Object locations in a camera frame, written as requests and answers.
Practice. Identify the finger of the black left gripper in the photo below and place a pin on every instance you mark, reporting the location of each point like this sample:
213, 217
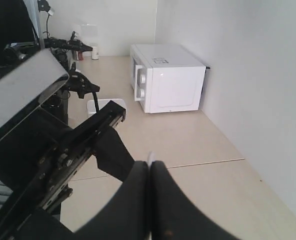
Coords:
112, 156

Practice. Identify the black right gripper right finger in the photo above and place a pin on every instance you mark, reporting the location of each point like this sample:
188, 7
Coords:
173, 215

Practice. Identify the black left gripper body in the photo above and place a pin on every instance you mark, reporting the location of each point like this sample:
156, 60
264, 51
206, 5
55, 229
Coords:
40, 156

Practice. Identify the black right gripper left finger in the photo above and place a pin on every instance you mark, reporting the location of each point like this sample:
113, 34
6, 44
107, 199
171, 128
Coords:
124, 216

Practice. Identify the small white box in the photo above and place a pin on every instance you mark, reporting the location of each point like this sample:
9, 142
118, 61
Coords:
91, 109

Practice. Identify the white microwave oven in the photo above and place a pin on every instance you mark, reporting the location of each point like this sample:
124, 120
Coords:
166, 78

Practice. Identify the small white cup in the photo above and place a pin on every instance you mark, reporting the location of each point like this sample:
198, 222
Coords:
95, 53

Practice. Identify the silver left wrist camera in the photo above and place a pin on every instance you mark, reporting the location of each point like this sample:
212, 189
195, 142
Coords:
26, 87

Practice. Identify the aluminium frame post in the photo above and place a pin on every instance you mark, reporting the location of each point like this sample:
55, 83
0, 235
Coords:
34, 15

